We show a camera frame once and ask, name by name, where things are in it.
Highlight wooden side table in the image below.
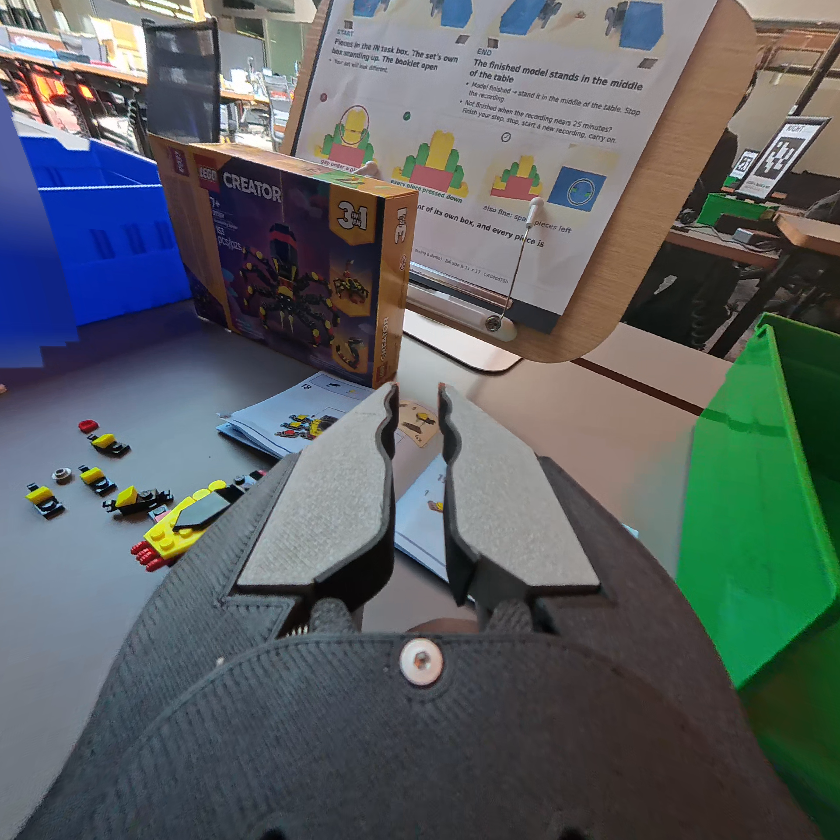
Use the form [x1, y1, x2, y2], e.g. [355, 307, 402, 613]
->
[666, 213, 840, 270]

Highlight printed instruction sheet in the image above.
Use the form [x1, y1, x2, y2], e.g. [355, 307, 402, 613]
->
[293, 0, 719, 316]

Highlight yellow black lego spider body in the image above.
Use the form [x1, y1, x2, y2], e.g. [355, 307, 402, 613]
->
[130, 469, 270, 573]

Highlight black white tag sign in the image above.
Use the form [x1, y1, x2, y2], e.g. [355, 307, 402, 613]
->
[734, 117, 831, 201]

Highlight black mesh office chair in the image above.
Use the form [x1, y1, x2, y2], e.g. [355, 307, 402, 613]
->
[143, 18, 221, 144]

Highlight metal storage shelving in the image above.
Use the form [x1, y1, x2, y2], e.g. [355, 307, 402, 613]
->
[0, 0, 152, 142]

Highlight purple yellow lego set box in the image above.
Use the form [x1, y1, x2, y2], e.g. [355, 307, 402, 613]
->
[146, 131, 419, 389]

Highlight yellow black lego leg assembly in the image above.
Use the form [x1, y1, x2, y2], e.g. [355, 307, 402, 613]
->
[103, 484, 173, 516]

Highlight grey office chair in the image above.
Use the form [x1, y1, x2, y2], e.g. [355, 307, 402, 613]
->
[256, 69, 293, 155]

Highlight green plastic bin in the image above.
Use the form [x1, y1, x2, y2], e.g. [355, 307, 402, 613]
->
[676, 311, 840, 840]

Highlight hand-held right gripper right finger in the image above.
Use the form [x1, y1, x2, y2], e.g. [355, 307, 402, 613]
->
[437, 384, 602, 606]

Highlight blue plastic bin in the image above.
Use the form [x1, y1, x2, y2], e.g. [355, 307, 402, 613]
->
[36, 134, 194, 327]

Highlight small green bin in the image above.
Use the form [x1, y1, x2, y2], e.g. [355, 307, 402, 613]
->
[696, 193, 782, 231]

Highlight wooden document stand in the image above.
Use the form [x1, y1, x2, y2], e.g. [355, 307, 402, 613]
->
[281, 0, 759, 375]

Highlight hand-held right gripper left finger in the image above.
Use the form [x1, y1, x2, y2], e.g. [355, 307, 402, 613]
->
[235, 382, 401, 613]

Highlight lego instruction booklet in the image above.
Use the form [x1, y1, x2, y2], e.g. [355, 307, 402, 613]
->
[217, 371, 641, 601]

